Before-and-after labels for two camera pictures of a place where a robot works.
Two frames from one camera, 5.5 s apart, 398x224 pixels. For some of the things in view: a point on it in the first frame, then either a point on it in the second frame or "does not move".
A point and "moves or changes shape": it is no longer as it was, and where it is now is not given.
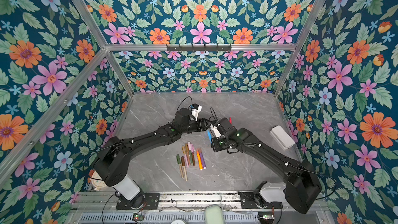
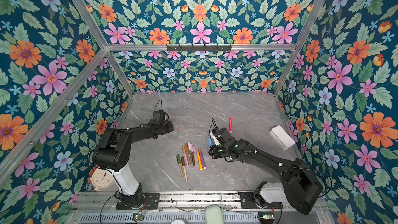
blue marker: (210, 136) moves or changes shape
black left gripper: (203, 125) to (170, 127)
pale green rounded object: (213, 214) does not move
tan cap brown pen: (186, 150) does not move
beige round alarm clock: (97, 183) does not move
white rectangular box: (282, 138) does not move
